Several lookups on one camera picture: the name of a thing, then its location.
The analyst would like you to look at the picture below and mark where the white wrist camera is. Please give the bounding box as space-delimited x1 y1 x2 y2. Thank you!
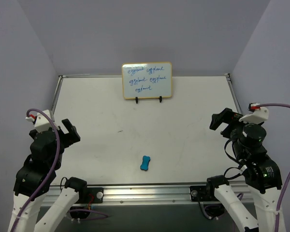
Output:
239 103 269 124
26 110 57 133

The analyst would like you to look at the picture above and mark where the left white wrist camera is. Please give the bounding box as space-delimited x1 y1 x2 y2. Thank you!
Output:
26 110 57 133

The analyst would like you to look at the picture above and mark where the aluminium front rail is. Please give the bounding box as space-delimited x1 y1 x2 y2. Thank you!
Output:
42 185 254 206

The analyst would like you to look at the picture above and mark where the blue bone shaped eraser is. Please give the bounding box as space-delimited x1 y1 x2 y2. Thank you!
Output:
140 156 151 171

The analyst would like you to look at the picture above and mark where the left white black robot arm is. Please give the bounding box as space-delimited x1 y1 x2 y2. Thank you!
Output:
8 119 88 232

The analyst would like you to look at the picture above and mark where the black wire whiteboard stand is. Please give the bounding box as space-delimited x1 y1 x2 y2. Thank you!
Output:
134 96 163 104

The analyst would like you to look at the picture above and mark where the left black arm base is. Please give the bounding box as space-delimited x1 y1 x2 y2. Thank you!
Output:
79 187 104 204

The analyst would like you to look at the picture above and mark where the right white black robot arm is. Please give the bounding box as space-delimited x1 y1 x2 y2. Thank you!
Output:
205 108 286 232

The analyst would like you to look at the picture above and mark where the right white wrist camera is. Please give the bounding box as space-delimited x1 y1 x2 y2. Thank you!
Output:
239 103 269 124

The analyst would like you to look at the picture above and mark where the yellow framed small whiteboard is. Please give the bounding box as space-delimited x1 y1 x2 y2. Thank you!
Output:
121 62 173 100

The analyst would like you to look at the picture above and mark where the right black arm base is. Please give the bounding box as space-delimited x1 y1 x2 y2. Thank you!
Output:
189 185 215 202

